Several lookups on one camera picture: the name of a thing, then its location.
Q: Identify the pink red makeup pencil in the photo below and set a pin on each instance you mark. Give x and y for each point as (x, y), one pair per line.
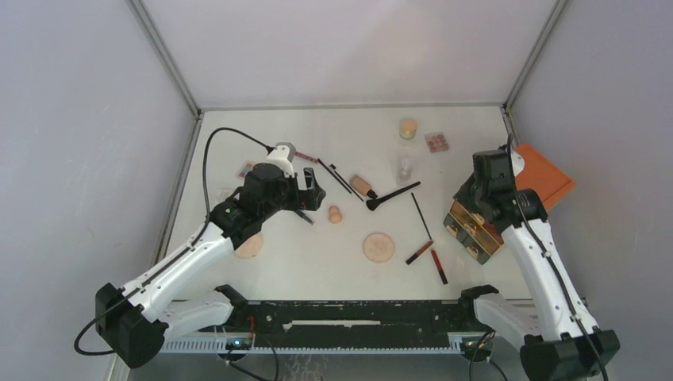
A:
(306, 157)

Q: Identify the black powder brush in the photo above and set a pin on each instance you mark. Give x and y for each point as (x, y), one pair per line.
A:
(374, 203)

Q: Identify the red lipstick pencil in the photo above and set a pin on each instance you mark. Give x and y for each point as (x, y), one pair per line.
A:
(439, 267)

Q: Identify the beige foundation tube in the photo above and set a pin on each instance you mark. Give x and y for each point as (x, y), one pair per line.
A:
(362, 187)

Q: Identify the round powder puff left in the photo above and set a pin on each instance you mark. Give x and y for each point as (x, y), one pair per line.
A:
(251, 247)

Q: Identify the black concealer stick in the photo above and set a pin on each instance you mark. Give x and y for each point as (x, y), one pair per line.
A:
(304, 217)

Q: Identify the colourful eyeshadow palette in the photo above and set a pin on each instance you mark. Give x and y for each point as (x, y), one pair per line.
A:
(245, 169)

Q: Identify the clear small bottle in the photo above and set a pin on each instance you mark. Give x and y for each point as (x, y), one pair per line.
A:
(404, 171)

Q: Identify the round beige powder jar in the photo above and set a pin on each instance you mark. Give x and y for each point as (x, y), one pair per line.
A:
(408, 128)

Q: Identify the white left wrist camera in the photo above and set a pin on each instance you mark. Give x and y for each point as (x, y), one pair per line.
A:
(281, 156)

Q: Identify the round powder puff centre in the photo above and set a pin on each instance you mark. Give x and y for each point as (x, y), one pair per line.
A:
(378, 248)

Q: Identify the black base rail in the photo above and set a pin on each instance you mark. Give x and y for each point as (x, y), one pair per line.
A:
(352, 325)

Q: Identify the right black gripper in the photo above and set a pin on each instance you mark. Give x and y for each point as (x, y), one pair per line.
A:
(463, 197)

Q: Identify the round powder puff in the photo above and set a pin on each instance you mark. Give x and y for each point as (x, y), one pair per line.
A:
(251, 247)
(378, 248)

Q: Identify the orange clear drawer organizer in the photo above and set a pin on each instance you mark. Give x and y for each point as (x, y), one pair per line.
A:
(540, 185)

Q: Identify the beige makeup sponge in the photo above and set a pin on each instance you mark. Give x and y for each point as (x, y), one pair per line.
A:
(335, 216)

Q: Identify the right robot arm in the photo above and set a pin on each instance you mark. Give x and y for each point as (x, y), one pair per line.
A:
(564, 341)

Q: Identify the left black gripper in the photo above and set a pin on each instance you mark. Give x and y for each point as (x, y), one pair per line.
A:
(308, 200)

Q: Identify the thin black eyeliner pencil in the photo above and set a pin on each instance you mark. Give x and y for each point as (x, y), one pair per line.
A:
(426, 228)

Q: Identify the clear blush palette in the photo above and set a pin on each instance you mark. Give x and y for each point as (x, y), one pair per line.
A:
(436, 142)

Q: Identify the long black makeup pencil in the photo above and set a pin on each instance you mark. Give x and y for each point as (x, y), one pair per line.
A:
(334, 175)

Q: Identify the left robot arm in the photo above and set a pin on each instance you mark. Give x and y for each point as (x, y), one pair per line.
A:
(137, 319)

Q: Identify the red lip gloss tube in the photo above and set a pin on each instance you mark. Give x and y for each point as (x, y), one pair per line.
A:
(419, 252)

